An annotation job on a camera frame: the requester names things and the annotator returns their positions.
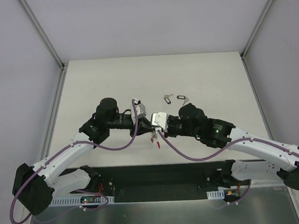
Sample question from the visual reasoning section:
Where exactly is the red handled key organizer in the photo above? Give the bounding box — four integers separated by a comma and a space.
151, 131, 158, 143

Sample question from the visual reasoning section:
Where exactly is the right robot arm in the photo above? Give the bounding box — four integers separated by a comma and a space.
155, 103, 299, 191

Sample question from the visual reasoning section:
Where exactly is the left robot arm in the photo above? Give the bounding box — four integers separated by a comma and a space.
12, 97, 153, 216

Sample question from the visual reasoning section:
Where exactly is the black tag key middle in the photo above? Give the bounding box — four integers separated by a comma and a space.
176, 95, 189, 105

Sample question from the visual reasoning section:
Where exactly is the black tag key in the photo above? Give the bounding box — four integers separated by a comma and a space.
176, 95, 189, 105
163, 94, 174, 104

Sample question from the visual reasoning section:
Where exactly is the black tag key far left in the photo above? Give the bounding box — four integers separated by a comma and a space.
163, 94, 174, 104

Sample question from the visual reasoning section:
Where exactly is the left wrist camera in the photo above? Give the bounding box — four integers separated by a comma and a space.
131, 98, 146, 124

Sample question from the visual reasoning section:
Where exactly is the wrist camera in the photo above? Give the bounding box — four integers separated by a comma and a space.
151, 112, 169, 132
131, 98, 146, 124

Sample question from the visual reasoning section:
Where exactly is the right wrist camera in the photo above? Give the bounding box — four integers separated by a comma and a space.
151, 112, 169, 132

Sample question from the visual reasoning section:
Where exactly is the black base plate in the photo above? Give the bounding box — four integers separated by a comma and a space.
66, 153, 276, 209

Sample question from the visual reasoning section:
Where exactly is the right white cable duct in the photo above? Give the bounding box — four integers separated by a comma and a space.
206, 189, 225, 200

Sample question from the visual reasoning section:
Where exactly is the white cable duct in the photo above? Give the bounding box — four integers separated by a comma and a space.
49, 195, 115, 207
206, 189, 225, 200

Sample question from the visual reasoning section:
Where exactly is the left aluminium frame post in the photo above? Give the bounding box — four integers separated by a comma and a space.
16, 0, 65, 70

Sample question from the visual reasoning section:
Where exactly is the aluminium frame post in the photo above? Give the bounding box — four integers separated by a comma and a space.
16, 0, 65, 70
240, 0, 276, 60

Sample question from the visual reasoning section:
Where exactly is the left white cable duct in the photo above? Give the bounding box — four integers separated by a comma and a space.
49, 195, 115, 207

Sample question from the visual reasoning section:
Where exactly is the left aluminium rail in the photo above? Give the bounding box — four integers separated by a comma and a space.
24, 62, 69, 224

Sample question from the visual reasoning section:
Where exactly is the aluminium rail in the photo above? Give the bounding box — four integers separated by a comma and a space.
240, 51, 299, 224
24, 62, 69, 224

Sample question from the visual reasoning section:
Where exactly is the right aluminium rail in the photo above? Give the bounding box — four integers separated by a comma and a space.
240, 51, 299, 224

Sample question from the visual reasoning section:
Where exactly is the right aluminium frame post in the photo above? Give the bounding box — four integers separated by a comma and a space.
240, 0, 276, 60

